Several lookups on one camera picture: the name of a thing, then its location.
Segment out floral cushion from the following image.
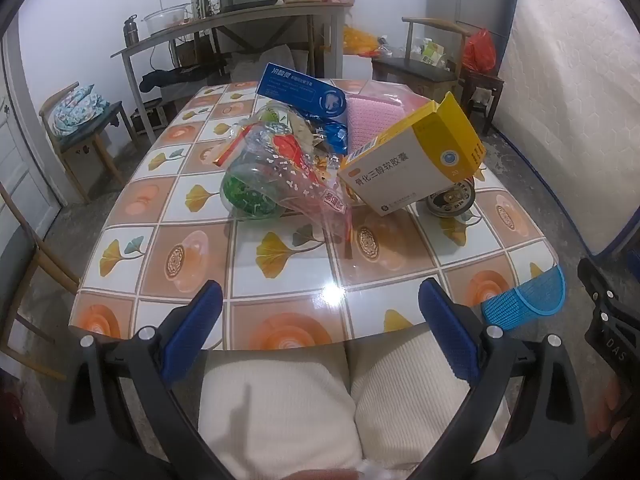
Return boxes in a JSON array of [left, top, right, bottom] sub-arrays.
[[52, 83, 111, 136]]

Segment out white mattress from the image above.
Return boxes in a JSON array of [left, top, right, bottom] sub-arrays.
[[492, 0, 640, 257]]

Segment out dark wooden stool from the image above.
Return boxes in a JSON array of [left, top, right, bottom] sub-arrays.
[[457, 67, 506, 134]]

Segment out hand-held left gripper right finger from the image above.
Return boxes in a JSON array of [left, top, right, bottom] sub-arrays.
[[415, 277, 601, 480]]

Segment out small clear plastic bag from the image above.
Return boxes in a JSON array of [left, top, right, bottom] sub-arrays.
[[377, 35, 406, 59]]

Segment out clear red snack wrapper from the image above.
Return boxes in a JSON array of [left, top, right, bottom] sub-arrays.
[[212, 127, 251, 168], [240, 122, 357, 261]]

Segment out crumpled brown paper bag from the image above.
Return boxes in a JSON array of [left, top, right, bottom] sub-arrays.
[[289, 117, 317, 147]]

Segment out wooden armchair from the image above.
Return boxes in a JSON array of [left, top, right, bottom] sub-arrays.
[[372, 16, 474, 102]]

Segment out blue plastic basket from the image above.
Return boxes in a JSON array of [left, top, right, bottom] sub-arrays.
[[481, 263, 567, 332]]

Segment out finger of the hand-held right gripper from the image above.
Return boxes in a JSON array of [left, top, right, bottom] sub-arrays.
[[577, 257, 639, 322]]

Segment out yellow plastic bag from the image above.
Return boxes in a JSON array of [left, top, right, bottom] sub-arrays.
[[342, 25, 382, 59]]

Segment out red plastic bag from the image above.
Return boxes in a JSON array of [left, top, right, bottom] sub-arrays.
[[460, 28, 497, 76]]

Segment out white pillow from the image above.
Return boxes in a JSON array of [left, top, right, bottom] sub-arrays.
[[230, 45, 312, 84]]

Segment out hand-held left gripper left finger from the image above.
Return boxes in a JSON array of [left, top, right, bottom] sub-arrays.
[[52, 279, 236, 480]]

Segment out glass bowl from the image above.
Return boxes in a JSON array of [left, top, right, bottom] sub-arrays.
[[141, 4, 189, 36]]

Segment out torn blue plastic wrapper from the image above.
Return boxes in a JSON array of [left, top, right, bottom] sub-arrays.
[[310, 115, 349, 157]]

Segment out white yellow medicine box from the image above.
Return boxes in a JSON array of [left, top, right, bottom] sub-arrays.
[[337, 92, 488, 218]]

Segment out wooden chair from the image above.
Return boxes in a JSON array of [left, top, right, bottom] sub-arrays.
[[40, 85, 132, 204]]

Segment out dark clothes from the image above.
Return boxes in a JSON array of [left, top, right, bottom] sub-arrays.
[[140, 55, 227, 92]]

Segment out white door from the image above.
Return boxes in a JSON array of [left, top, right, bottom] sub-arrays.
[[0, 35, 64, 252]]

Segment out brown cardboard box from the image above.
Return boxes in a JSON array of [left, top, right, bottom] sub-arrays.
[[175, 35, 217, 69]]

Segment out red drink can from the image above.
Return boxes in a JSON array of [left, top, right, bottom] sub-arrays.
[[425, 177, 477, 221]]

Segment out grey long table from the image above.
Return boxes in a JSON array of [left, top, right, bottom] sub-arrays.
[[110, 1, 352, 144]]

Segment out blue toothpaste box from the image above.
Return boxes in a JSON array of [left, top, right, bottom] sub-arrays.
[[255, 62, 348, 122]]

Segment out person's right hand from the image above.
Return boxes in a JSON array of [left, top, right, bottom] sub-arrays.
[[586, 376, 624, 442]]

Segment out white green carton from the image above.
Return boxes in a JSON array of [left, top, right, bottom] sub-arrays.
[[420, 40, 449, 69]]

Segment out green plastic bottle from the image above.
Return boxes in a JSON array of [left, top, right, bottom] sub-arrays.
[[220, 102, 301, 222]]

